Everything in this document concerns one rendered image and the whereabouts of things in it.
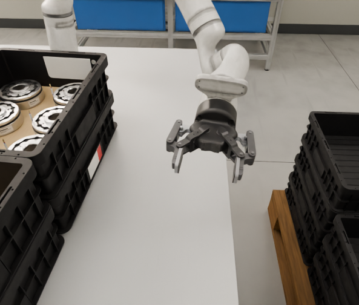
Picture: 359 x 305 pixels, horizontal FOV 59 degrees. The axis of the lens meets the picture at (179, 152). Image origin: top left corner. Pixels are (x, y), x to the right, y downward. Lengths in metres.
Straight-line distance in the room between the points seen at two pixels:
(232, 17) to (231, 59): 2.01
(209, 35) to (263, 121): 1.57
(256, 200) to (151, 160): 0.96
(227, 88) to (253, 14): 2.15
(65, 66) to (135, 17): 1.85
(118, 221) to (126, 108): 0.45
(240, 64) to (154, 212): 0.37
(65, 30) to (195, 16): 0.53
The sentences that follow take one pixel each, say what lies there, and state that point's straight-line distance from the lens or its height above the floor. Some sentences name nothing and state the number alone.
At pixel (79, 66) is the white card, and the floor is 0.90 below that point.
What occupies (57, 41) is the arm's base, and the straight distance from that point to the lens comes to 1.16.
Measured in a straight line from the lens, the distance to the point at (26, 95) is 0.88.
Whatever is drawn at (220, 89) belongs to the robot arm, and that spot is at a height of 0.99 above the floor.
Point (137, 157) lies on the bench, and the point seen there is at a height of 0.70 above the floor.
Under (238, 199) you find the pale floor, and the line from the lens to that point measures 1.69.
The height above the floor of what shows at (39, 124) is 0.86.
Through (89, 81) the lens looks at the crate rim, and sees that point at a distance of 0.74.
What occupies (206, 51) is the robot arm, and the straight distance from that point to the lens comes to 0.73.
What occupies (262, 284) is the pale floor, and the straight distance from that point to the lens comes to 1.45.
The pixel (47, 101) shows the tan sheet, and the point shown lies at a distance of 0.89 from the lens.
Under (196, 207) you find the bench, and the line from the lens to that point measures 0.73.
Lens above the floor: 1.27
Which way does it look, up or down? 42 degrees down
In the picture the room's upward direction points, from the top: straight up
